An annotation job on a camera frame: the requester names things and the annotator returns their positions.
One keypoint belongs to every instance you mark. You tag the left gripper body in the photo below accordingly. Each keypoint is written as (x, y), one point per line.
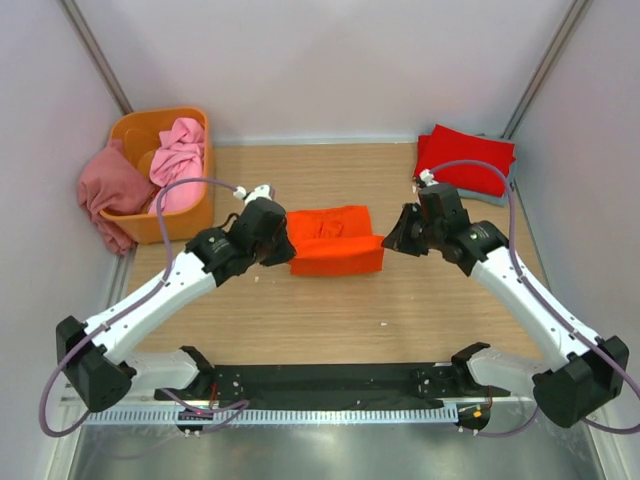
(254, 251)

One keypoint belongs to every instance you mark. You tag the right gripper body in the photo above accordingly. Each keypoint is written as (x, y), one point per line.
(434, 233)

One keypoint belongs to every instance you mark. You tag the orange t-shirt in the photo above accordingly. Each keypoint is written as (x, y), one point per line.
(334, 242)

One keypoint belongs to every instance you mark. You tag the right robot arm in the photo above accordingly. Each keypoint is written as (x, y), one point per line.
(580, 371)

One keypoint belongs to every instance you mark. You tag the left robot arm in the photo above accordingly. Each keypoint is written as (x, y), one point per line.
(99, 356)

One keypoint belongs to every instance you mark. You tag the folded grey t-shirt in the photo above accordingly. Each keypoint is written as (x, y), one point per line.
(444, 145)

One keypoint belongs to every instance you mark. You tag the light pink crumpled shirt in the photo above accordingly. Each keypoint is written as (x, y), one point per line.
(180, 156)

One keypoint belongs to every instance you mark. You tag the orange plastic basket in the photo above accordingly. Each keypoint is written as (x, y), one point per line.
(139, 132)

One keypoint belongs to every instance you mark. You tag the dusty pink crumpled shirt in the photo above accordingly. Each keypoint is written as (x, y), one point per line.
(110, 183)

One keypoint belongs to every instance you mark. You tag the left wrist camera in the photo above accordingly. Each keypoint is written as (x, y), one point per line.
(260, 191)

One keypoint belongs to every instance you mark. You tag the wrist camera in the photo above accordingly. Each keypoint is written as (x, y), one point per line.
(427, 177)
(260, 191)

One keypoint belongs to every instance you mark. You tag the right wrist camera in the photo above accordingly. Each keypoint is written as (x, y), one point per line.
(427, 177)

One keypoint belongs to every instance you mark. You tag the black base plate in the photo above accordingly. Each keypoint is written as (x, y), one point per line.
(338, 387)

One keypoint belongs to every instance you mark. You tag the white slotted cable duct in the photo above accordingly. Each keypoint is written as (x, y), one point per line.
(178, 416)

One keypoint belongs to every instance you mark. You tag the aluminium rail frame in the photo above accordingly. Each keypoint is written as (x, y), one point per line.
(579, 374)

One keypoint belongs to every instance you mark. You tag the right corner aluminium post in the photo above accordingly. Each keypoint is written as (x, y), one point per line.
(559, 41)

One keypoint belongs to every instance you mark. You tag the corner aluminium post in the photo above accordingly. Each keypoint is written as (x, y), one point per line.
(96, 55)
(559, 41)

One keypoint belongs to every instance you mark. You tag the left corner aluminium post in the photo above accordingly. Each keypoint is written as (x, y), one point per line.
(96, 55)

